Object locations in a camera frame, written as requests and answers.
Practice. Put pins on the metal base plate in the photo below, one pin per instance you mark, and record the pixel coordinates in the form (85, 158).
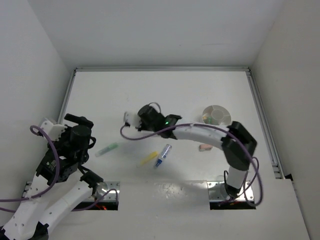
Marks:
(112, 186)
(217, 192)

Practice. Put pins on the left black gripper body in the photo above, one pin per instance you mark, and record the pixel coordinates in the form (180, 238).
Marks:
(61, 142)

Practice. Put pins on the yellow highlighter pen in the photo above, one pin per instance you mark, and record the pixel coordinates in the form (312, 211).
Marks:
(148, 158)

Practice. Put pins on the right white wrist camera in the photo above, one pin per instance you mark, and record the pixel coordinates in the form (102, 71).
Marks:
(131, 119)

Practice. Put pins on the aluminium frame rail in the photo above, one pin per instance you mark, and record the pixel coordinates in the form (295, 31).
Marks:
(268, 136)
(67, 90)
(165, 69)

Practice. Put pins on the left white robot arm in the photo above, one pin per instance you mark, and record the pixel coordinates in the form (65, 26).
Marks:
(35, 218)

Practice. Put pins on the pink eraser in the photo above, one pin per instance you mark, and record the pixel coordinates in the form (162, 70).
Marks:
(205, 147)

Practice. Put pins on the aluminium frame rail right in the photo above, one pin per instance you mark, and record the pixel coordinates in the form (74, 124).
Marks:
(268, 136)

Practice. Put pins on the aluminium frame rail back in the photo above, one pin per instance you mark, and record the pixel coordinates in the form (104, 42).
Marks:
(165, 69)

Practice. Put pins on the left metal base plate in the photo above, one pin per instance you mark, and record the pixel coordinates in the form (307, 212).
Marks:
(112, 186)

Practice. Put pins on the white round divided container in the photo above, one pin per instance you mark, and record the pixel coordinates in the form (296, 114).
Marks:
(217, 116)

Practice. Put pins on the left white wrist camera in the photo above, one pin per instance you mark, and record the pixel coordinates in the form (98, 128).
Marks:
(53, 129)

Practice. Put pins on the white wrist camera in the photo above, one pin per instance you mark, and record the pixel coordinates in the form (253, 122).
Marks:
(53, 129)
(131, 119)

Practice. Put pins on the green highlighter pen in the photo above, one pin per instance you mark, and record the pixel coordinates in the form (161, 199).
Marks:
(106, 149)

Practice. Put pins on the aluminium frame rail left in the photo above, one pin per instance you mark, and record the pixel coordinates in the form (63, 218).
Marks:
(67, 90)

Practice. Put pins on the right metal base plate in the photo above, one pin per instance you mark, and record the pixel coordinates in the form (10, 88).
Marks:
(217, 192)

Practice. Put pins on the clear glue stick blue cap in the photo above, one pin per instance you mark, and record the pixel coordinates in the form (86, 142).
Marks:
(162, 156)

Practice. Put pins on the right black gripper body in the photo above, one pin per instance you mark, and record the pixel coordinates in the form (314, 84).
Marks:
(145, 126)

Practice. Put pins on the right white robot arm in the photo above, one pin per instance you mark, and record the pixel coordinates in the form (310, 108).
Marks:
(237, 144)

